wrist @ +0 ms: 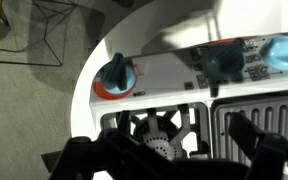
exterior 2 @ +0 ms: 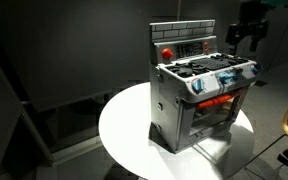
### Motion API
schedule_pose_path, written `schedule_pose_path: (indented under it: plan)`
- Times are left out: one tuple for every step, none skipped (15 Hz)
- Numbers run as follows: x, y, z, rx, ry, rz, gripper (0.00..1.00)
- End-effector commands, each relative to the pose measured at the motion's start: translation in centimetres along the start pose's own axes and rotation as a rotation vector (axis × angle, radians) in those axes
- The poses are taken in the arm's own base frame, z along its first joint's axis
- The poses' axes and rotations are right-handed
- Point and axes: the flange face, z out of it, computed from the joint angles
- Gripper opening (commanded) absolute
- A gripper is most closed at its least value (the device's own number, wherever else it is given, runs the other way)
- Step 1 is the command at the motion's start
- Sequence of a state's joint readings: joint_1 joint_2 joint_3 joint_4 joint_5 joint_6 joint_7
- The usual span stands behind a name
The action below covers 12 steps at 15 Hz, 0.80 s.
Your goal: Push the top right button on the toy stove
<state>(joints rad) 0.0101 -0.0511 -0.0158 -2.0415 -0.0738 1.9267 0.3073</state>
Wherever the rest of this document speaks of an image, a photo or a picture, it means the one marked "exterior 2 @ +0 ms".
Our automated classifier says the large orange round knob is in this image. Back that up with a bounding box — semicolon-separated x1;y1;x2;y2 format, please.
161;47;175;61

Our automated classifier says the orange oven door handle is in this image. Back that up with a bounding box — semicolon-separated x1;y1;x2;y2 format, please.
197;94;234;110

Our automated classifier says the grey toy stove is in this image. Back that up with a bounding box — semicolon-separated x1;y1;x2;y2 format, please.
148;19;262;154

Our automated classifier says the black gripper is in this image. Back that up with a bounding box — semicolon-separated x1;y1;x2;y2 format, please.
225;13;271;53

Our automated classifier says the dark leaning panel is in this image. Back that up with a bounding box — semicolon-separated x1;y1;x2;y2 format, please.
0;39;56;168

